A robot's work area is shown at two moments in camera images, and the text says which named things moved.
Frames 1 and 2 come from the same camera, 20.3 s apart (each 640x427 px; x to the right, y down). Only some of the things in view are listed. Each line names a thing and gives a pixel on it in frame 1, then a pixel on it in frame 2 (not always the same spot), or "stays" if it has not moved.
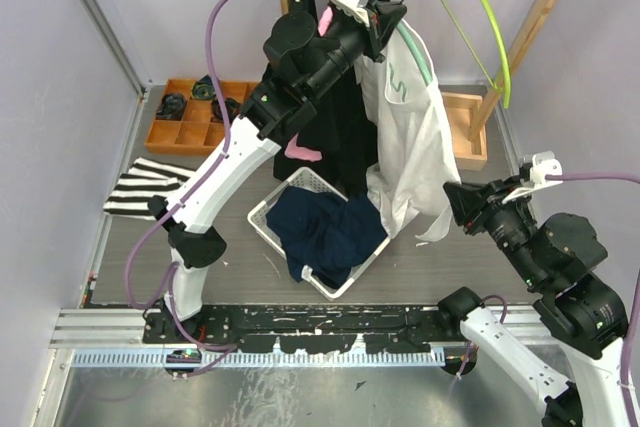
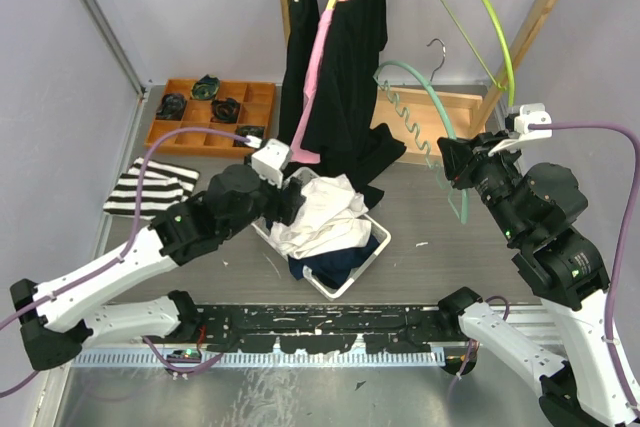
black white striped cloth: [139, 183] stays
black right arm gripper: [471, 204] to [457, 154]
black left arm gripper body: [374, 44] to [278, 209]
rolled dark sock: [171, 107] stays
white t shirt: [417, 168] to [327, 222]
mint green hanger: [413, 38] to [458, 197]
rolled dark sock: [231, 106] stays
